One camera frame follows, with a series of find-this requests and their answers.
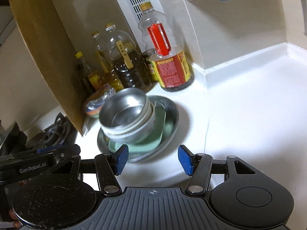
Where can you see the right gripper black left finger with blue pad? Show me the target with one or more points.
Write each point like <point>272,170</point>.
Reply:
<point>110,166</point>

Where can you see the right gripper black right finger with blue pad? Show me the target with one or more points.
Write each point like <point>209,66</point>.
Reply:
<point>198,167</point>

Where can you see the white ceramic bowl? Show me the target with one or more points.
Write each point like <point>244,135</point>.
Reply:
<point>146,129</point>

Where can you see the green square plate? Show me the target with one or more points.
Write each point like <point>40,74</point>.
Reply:
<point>147,145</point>

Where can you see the stainless steel pot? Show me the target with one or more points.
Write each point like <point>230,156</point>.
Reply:
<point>124,112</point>

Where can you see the person's hand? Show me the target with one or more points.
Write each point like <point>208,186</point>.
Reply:
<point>17,224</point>

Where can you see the gas stove burner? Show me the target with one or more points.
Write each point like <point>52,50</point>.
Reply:
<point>61,132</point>

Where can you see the plastic-wrapped green bowl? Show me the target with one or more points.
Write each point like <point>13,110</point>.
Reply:
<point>93,104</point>

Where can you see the small yellow-capped bottle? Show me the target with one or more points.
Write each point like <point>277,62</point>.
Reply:
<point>89,76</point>

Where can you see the dark oil bottle yellow label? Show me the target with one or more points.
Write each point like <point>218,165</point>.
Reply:
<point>128,62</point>

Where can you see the small dark sauce bottle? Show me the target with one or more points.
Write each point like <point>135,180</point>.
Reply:
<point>150,64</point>

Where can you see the wooden cutting board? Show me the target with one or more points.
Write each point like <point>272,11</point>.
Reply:
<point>53,53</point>

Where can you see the soy sauce bottle red handle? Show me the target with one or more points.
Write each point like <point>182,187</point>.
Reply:
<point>164,50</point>

